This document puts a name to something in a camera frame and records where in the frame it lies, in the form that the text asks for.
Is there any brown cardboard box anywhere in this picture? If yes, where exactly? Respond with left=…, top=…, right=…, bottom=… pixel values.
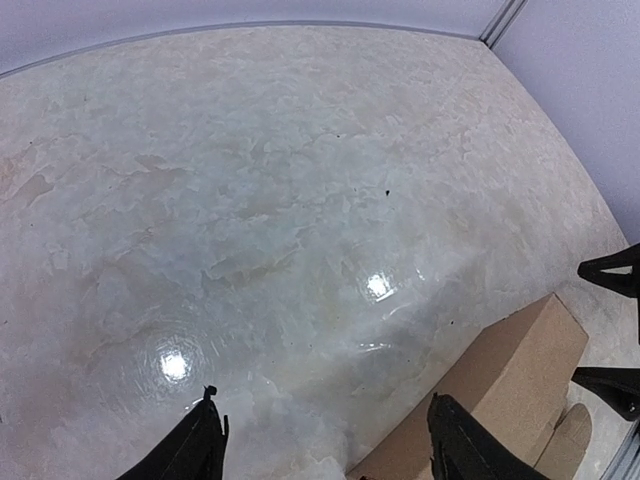
left=347, top=294, right=588, bottom=479

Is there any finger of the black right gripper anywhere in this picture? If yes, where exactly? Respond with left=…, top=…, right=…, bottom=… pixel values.
left=572, top=367, right=640, bottom=421
left=577, top=247, right=639, bottom=299

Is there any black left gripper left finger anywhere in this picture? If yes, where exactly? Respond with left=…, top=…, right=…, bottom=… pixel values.
left=117, top=385, right=229, bottom=480

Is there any aluminium front frame rail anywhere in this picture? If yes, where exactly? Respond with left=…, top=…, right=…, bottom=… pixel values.
left=602, top=422, right=640, bottom=480

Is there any right aluminium corner post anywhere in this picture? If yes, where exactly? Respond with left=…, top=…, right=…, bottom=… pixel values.
left=479, top=0, right=528, bottom=50

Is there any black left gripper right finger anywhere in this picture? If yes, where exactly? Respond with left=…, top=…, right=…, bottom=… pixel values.
left=427, top=394, right=545, bottom=480

